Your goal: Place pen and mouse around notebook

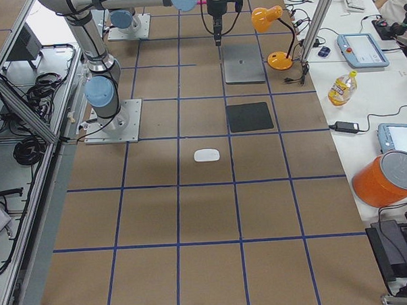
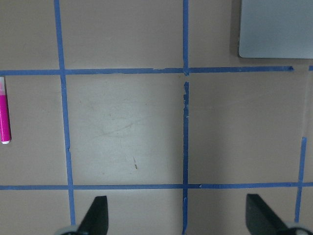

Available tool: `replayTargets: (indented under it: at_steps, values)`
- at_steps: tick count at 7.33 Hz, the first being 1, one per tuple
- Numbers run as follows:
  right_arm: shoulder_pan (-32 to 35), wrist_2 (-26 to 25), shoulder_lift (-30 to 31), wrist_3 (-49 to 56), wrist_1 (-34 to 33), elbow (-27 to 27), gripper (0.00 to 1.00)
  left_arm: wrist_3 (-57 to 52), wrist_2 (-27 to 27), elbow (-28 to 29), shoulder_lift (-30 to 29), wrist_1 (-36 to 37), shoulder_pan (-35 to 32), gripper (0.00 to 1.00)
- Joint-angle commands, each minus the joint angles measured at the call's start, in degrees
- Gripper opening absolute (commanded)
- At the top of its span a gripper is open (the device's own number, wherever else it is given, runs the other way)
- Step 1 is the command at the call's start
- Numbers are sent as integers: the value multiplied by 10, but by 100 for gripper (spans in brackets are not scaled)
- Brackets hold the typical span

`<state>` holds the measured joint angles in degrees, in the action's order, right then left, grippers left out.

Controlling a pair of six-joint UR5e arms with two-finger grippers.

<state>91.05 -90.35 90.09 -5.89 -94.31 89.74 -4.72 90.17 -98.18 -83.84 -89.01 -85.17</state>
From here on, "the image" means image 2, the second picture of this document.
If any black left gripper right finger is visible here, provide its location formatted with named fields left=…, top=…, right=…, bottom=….
left=246, top=194, right=289, bottom=235

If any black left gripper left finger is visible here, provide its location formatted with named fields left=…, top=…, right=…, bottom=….
left=77, top=196, right=108, bottom=235

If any pink highlighter pen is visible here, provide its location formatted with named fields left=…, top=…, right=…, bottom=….
left=0, top=77, right=11, bottom=144

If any grey laptop notebook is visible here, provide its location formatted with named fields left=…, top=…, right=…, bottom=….
left=238, top=0, right=313, bottom=59

